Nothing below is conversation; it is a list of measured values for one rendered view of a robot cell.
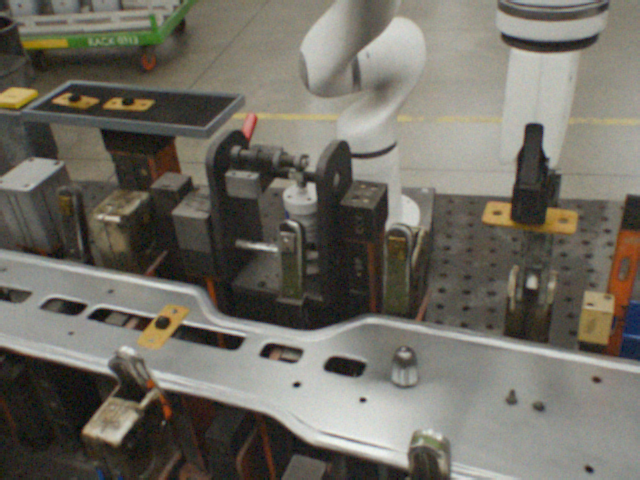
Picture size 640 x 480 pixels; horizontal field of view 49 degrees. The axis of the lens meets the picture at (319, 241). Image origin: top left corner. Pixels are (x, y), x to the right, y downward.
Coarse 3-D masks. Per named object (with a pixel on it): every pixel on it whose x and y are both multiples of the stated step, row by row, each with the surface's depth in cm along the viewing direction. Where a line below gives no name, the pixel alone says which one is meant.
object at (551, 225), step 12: (492, 204) 68; (504, 204) 68; (492, 216) 66; (504, 216) 66; (552, 216) 65; (564, 216) 65; (576, 216) 65; (516, 228) 65; (528, 228) 64; (540, 228) 64; (552, 228) 64; (564, 228) 63
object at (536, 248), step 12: (552, 168) 80; (552, 180) 77; (552, 192) 77; (552, 204) 80; (528, 240) 84; (540, 240) 84; (552, 240) 82; (528, 252) 85; (540, 252) 84; (528, 264) 86; (540, 264) 85; (516, 288) 87; (540, 288) 85; (540, 300) 86
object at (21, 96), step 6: (12, 90) 130; (18, 90) 130; (24, 90) 129; (30, 90) 129; (0, 96) 128; (6, 96) 127; (12, 96) 127; (18, 96) 127; (24, 96) 127; (30, 96) 128; (36, 96) 129; (0, 102) 126; (6, 102) 125; (12, 102) 125; (18, 102) 125; (24, 102) 127
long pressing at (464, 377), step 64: (0, 256) 113; (0, 320) 99; (64, 320) 98; (192, 320) 96; (384, 320) 92; (192, 384) 86; (256, 384) 85; (320, 384) 84; (384, 384) 83; (448, 384) 83; (512, 384) 82; (576, 384) 81; (320, 448) 78; (384, 448) 76; (512, 448) 74; (576, 448) 74
